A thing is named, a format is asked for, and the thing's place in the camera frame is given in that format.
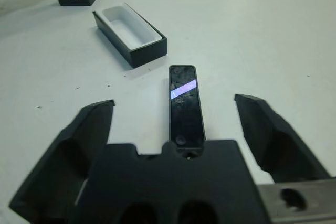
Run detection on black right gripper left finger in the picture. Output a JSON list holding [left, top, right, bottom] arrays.
[[7, 100, 116, 224]]

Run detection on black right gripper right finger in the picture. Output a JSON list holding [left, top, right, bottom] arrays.
[[234, 93, 331, 184]]

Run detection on slim black camera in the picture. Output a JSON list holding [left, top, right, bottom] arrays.
[[167, 64, 207, 161]]

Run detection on black box with white tray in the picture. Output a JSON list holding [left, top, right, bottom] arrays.
[[92, 2, 168, 69]]

